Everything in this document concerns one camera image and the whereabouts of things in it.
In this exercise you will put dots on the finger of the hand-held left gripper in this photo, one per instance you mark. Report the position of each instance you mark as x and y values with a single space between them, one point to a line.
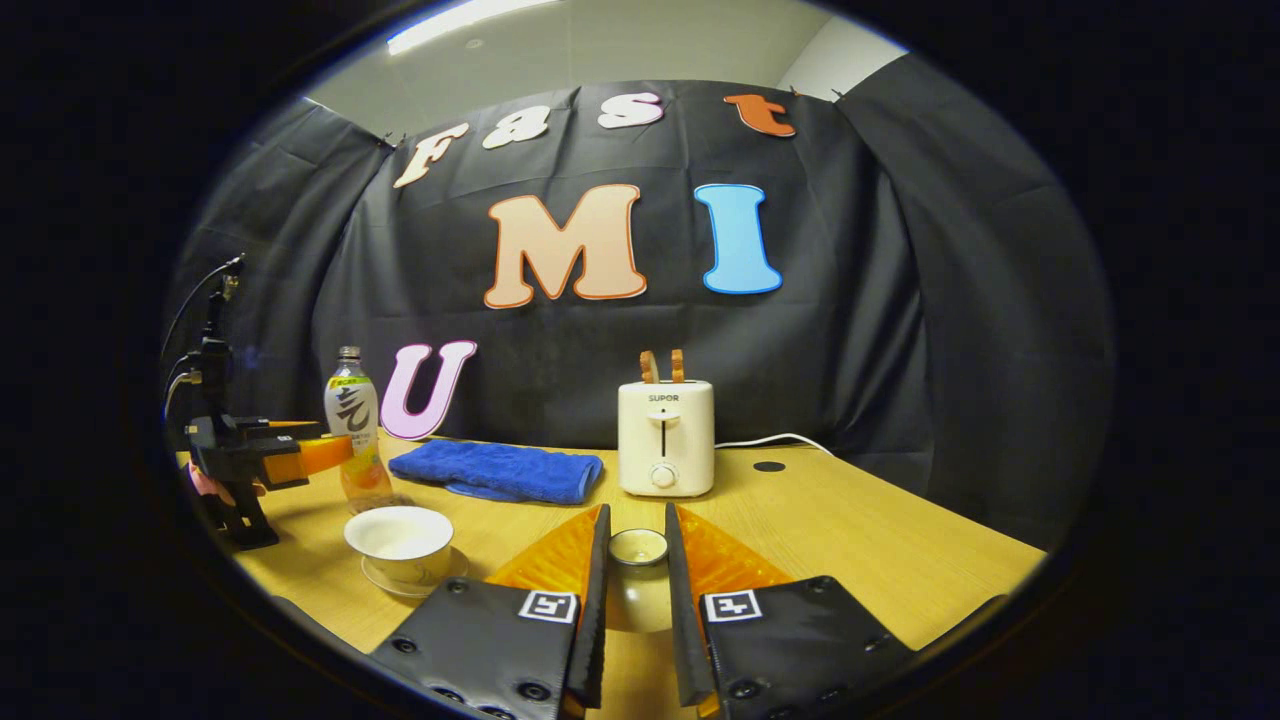
320 452

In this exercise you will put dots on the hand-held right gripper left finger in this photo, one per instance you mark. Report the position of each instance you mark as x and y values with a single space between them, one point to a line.
596 600

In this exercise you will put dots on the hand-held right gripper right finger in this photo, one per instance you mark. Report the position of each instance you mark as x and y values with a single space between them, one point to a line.
680 620

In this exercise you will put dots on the cream teacup lid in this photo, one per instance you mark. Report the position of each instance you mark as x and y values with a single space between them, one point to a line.
638 595

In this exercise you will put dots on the clear labelled water bottle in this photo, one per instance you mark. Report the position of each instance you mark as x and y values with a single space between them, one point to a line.
355 420

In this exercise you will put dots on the cream teacup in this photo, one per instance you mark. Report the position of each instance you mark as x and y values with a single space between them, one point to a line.
400 545

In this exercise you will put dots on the blue towel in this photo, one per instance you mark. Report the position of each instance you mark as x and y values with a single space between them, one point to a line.
500 470

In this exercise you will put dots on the white toaster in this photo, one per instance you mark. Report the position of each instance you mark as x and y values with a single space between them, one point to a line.
665 440

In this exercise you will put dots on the black table grommet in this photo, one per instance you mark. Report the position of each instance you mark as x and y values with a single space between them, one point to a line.
768 466

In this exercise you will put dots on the bread slice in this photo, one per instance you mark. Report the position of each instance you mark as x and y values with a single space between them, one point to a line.
678 366
649 367

